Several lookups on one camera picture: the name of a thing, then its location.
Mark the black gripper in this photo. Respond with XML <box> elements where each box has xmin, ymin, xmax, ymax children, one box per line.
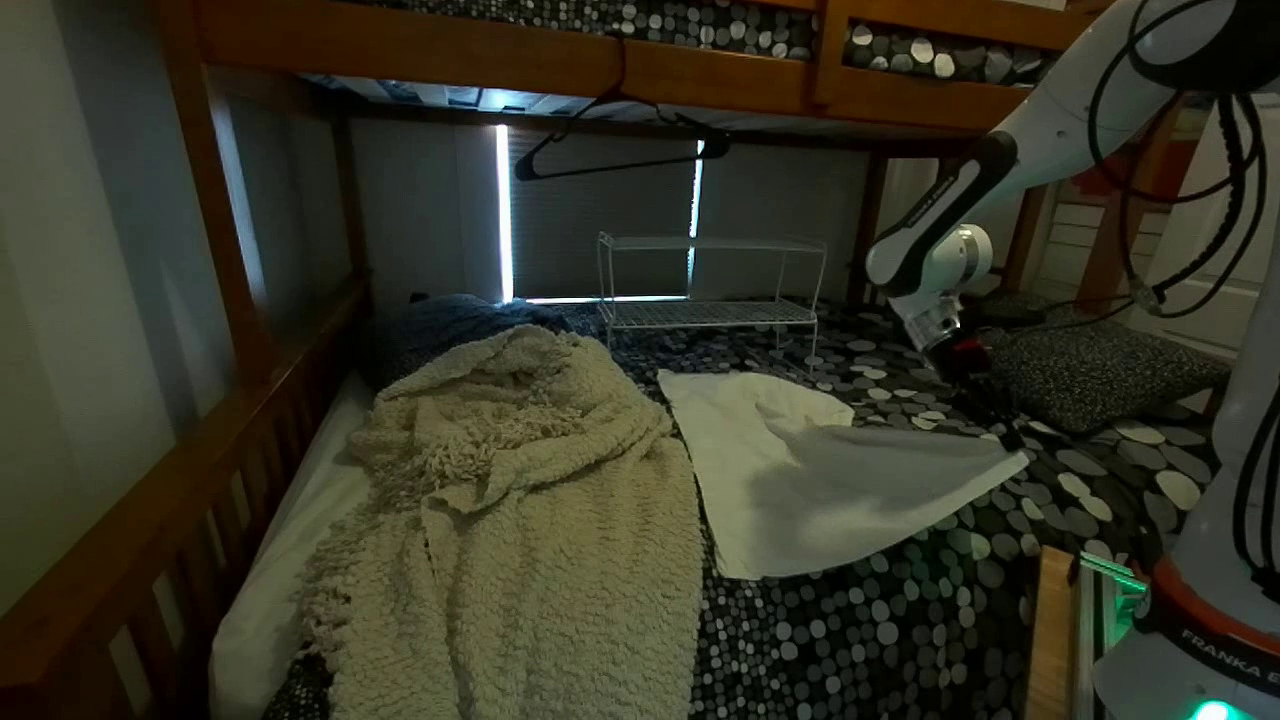
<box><xmin>930</xmin><ymin>320</ymin><xmax>1002</xmax><ymax>391</ymax></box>

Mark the white pillowcase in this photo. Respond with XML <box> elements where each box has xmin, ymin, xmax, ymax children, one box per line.
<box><xmin>650</xmin><ymin>364</ymin><xmax>1034</xmax><ymax>585</ymax></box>

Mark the white bed sheet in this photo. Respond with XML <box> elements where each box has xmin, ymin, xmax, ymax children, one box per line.
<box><xmin>202</xmin><ymin>373</ymin><xmax>383</xmax><ymax>720</ymax></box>

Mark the grey spotted pillow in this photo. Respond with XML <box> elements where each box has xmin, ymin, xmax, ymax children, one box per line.
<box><xmin>972</xmin><ymin>320</ymin><xmax>1233</xmax><ymax>441</ymax></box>

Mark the white door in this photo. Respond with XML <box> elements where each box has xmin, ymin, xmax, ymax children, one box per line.
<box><xmin>1117</xmin><ymin>106</ymin><xmax>1271</xmax><ymax>359</ymax></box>

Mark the black grey spotted duvet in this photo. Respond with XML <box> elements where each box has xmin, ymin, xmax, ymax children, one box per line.
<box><xmin>265</xmin><ymin>300</ymin><xmax>1224</xmax><ymax>720</ymax></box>

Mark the wooden board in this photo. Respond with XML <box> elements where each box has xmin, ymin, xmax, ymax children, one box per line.
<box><xmin>1020</xmin><ymin>541</ymin><xmax>1079</xmax><ymax>720</ymax></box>

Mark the dark window blind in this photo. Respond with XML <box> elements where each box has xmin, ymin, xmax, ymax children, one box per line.
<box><xmin>348</xmin><ymin>117</ymin><xmax>883</xmax><ymax>314</ymax></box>

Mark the black clothes hanger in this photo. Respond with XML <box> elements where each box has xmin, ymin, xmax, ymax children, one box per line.
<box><xmin>511</xmin><ymin>36</ymin><xmax>735</xmax><ymax>186</ymax></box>

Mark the spotted bunk bedding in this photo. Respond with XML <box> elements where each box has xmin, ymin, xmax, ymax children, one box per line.
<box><xmin>383</xmin><ymin>0</ymin><xmax>1071</xmax><ymax>88</ymax></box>

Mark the cream knitted blanket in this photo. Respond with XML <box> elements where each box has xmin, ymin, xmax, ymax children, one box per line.
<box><xmin>291</xmin><ymin>320</ymin><xmax>709</xmax><ymax>720</ymax></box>

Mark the dark blue pillow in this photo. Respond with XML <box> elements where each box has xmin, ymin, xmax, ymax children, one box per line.
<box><xmin>374</xmin><ymin>293</ymin><xmax>536</xmax><ymax>386</ymax></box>

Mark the white wire rack shelf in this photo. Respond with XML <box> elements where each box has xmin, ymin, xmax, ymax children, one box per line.
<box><xmin>592</xmin><ymin>229</ymin><xmax>831</xmax><ymax>353</ymax></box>

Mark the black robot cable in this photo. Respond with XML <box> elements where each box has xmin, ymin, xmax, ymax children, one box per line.
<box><xmin>1082</xmin><ymin>0</ymin><xmax>1280</xmax><ymax>603</ymax></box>

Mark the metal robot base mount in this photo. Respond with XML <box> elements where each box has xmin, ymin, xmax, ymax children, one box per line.
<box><xmin>1071</xmin><ymin>547</ymin><xmax>1280</xmax><ymax>720</ymax></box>

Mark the wooden bunk bed frame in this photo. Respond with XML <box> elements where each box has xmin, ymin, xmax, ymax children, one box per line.
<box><xmin>0</xmin><ymin>0</ymin><xmax>1202</xmax><ymax>720</ymax></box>

